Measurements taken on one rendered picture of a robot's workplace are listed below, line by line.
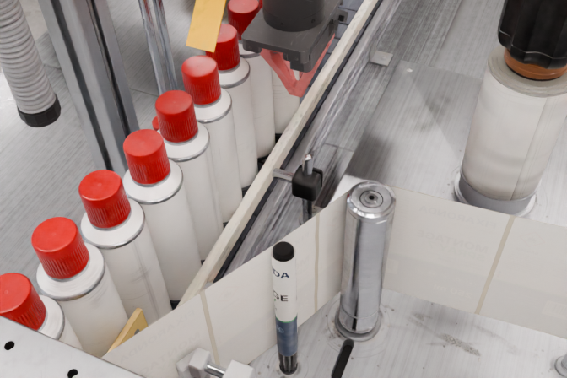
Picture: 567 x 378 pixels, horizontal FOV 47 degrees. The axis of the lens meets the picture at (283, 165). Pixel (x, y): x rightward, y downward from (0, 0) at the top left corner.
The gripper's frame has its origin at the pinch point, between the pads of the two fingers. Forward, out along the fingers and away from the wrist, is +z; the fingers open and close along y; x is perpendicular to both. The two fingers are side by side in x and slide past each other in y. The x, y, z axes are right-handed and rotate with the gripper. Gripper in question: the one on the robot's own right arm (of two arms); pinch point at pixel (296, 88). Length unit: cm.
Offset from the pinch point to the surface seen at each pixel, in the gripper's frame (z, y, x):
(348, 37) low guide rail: 10.3, 23.3, 1.9
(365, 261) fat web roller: 0.4, -17.5, -13.1
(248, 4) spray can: -7.0, 2.8, 6.1
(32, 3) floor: 102, 121, 166
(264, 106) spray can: 5.1, 1.3, 4.5
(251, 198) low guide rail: 9.8, -8.0, 2.3
